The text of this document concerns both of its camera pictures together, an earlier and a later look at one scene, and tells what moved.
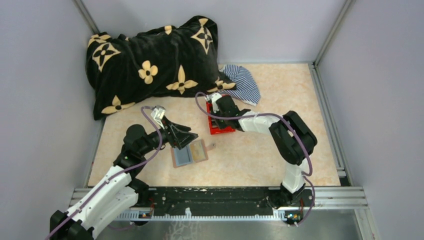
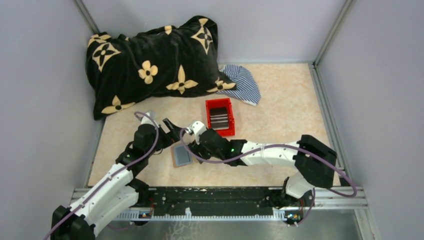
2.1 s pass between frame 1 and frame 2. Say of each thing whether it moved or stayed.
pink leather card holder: stayed
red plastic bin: stayed
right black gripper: moved
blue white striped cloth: stayed
